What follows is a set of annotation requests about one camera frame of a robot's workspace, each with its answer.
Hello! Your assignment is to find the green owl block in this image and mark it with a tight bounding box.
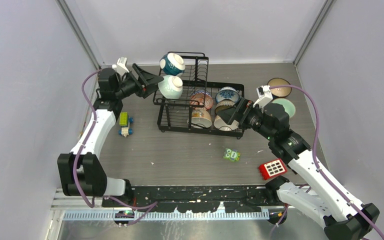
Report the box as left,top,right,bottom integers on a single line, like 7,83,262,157
223,148,241,162

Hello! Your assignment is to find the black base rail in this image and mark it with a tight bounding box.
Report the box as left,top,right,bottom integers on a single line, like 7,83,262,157
128,185,285,213

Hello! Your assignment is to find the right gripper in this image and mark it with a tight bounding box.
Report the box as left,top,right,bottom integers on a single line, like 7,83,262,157
217,96,274,141

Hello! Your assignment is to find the pale mint bowl front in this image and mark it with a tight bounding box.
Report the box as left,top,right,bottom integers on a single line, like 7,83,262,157
158,75,183,100

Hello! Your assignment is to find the cream bowl right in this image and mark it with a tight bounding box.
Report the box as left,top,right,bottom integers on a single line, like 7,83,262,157
213,115,238,132

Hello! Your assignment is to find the blue white patterned bowl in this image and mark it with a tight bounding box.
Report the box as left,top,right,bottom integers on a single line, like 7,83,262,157
215,86,240,104

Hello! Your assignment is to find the dark teal bowl white foot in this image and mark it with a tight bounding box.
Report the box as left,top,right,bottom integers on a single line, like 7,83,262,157
159,52,186,77

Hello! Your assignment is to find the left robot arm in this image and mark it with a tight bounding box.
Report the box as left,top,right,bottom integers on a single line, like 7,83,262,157
57,64,164,207

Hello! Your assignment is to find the yellow blue toy block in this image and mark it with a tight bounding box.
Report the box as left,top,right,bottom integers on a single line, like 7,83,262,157
118,112,134,138

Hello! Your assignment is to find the red grid block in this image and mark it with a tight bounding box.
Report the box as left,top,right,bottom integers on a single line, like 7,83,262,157
258,158,288,181

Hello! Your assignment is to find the mint green bowl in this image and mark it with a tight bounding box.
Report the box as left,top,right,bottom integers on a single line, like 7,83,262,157
272,98,296,118

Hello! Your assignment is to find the red patterned bowl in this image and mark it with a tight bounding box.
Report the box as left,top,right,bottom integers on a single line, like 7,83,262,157
189,92,214,110

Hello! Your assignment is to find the teal bowl tan interior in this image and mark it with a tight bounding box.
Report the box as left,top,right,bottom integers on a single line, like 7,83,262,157
267,77,292,99

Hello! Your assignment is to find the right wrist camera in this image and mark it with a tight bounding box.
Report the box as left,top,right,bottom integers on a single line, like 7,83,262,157
253,85,273,109

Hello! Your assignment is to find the brown rimmed stacked bowl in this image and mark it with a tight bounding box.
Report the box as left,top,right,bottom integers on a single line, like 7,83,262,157
214,99,235,115

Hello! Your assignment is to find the black wire dish rack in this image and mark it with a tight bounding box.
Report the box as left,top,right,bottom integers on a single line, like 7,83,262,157
153,51,245,139

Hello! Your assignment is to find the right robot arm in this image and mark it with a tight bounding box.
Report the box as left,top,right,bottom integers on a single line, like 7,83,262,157
218,98,380,240

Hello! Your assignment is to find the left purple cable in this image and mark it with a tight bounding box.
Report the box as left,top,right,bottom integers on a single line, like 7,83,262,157
72,68,158,226

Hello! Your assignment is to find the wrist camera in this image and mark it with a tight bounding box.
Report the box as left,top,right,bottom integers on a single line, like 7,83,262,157
111,56,130,77
253,85,273,109

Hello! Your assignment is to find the cream bowl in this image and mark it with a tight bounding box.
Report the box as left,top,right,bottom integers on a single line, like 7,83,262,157
190,108,213,129
213,115,238,132

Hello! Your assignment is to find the cream bowl left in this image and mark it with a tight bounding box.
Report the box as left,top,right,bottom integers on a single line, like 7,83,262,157
190,108,213,129

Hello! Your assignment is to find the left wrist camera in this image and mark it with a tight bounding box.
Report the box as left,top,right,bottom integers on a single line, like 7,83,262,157
111,56,130,77

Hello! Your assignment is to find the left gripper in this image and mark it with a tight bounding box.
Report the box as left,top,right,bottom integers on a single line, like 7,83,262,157
115,64,164,100

